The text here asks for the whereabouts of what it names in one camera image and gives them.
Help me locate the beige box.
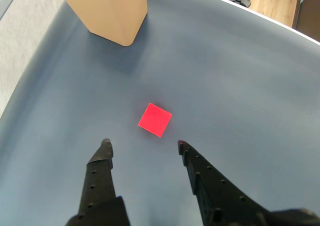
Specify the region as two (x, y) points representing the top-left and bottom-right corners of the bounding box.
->
(54, 0), (148, 47)

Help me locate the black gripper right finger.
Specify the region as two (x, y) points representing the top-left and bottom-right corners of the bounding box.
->
(177, 140), (320, 226)

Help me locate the dark cabinet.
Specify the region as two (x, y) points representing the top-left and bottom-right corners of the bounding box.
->
(292, 0), (320, 43)

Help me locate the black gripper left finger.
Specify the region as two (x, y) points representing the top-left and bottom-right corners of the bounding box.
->
(65, 137), (131, 226)

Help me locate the dark grey table mat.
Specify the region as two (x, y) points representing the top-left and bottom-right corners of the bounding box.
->
(0, 0), (320, 226)

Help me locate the red cube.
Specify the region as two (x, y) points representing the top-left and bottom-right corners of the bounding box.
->
(138, 102), (173, 138)

